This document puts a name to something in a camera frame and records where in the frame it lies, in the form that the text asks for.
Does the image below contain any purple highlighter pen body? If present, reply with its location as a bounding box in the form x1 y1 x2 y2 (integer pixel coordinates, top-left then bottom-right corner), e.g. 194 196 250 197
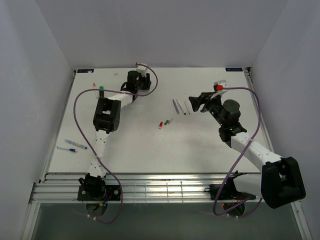
172 99 180 115

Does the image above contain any green black highlighter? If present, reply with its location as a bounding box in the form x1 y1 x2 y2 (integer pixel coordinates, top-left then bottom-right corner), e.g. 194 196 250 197
99 85 104 98

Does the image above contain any blue label sticker left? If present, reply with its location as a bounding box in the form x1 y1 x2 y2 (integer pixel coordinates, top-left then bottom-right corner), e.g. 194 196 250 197
76 68 94 74

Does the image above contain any blue ballpoint pen lower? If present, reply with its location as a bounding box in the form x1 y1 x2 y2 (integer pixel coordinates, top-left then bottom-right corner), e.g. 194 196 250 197
56 146 77 153

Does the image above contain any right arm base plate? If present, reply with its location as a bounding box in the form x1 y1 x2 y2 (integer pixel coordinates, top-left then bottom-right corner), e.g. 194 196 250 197
204 183 256 200

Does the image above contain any orange capped white marker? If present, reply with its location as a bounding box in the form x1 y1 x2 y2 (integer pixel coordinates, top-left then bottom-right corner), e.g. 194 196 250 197
92 83 99 99

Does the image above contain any blue label sticker right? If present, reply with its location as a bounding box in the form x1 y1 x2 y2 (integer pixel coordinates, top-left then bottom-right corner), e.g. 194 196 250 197
225 67 243 72

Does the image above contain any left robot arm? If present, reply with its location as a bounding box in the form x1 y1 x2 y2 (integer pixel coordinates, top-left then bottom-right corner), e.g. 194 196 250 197
87 66 152 179

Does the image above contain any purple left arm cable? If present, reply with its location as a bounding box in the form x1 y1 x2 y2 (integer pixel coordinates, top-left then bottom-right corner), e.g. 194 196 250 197
73 61 159 224

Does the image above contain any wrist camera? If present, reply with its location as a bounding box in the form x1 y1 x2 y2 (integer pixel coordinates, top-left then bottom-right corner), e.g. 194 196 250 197
212 79 228 98
135 62 148 77

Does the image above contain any blue label sticker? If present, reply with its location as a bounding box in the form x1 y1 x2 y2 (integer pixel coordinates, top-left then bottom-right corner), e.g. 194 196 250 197
225 67 243 72
76 68 94 74

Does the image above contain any blue ballpoint pen upper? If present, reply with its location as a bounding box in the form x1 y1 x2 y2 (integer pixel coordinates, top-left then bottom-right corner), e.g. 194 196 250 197
64 139 88 149

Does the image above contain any aluminium rail frame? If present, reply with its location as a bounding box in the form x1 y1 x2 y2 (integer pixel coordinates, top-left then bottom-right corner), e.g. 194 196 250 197
22 68 312 240

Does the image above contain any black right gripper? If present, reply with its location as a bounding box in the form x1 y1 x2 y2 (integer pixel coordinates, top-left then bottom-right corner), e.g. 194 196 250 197
189 92 227 127

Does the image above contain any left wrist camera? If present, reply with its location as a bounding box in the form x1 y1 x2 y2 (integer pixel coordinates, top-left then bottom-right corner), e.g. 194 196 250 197
135 62 148 77

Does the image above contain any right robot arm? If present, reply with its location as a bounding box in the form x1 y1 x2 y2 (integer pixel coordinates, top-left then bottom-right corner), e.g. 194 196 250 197
188 92 306 209

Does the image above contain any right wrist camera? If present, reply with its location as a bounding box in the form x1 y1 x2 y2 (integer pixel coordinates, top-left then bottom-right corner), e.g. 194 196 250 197
212 79 228 98

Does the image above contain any blue ballpoint pen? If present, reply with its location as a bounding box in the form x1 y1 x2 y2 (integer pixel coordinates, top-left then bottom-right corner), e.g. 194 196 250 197
64 139 88 149
56 146 77 153

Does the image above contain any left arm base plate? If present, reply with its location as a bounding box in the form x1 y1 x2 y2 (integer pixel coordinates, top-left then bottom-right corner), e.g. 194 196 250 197
76 185 121 202

